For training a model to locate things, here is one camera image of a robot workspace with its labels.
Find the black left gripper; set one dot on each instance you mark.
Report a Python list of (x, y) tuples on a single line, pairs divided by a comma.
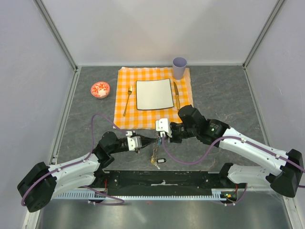
[(146, 141)]

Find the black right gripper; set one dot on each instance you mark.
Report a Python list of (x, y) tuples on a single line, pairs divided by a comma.
[(173, 139)]

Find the black key tag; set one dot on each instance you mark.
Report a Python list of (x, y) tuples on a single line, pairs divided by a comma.
[(161, 160)]

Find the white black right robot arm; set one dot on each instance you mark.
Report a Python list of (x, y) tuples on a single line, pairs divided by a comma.
[(279, 169)]

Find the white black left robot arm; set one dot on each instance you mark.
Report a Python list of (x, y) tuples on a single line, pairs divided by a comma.
[(44, 182)]

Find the orange white checkered cloth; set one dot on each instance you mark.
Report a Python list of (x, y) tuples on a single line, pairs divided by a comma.
[(145, 119)]

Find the gold knife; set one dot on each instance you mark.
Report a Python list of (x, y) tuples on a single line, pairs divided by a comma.
[(177, 96)]

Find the white square plate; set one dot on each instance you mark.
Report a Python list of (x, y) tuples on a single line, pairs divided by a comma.
[(154, 95)]

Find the gold fork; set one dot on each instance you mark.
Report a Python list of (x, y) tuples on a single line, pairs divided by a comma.
[(126, 105)]

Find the lilac plastic cup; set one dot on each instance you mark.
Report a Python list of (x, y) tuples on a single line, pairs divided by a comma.
[(179, 65)]

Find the red white patterned bowl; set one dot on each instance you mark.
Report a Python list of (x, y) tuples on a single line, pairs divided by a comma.
[(100, 90)]

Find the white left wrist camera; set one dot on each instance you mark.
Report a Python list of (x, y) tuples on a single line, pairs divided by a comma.
[(133, 141)]

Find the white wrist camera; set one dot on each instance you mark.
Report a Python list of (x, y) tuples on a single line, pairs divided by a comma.
[(133, 141), (162, 126)]

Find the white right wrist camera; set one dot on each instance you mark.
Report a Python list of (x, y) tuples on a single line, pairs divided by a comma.
[(162, 126)]

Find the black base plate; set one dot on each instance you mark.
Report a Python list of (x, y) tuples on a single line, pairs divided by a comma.
[(161, 183)]

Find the grey slotted cable duct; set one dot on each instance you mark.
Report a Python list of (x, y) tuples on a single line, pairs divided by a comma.
[(85, 194)]

